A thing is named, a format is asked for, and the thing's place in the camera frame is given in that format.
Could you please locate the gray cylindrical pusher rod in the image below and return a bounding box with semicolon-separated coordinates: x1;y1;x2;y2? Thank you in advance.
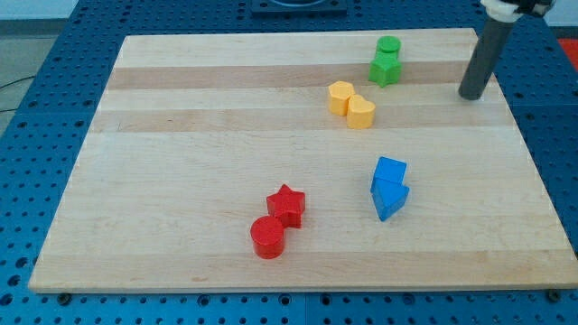
458;17;514;100

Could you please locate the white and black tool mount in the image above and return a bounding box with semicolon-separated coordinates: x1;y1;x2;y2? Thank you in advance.
480;0;555;23

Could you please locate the green circle block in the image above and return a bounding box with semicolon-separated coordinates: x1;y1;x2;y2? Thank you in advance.
376;35;402;59

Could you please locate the green star block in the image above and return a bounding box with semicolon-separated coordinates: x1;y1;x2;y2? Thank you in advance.
368;52;402;88

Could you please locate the red star block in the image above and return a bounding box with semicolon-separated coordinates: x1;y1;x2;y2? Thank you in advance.
266;184;305;228

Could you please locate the red circle block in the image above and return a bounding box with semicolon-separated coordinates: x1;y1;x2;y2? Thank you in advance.
250;216;284;259

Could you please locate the yellow heart block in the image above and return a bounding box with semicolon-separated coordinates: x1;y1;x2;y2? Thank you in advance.
346;95;376;129

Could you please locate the yellow hexagon block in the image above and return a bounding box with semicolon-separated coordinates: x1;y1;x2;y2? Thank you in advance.
328;80;355;116

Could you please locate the blue cube block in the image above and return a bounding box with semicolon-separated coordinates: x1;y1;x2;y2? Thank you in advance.
370;156;407;191

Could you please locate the blue triangle block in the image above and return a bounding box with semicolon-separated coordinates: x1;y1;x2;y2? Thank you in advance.
370;178;409;222

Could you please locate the wooden board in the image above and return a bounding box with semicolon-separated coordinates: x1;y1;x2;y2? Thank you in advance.
29;28;577;293

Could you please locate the black cable on floor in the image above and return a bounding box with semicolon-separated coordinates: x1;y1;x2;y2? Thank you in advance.
0;74;36;114

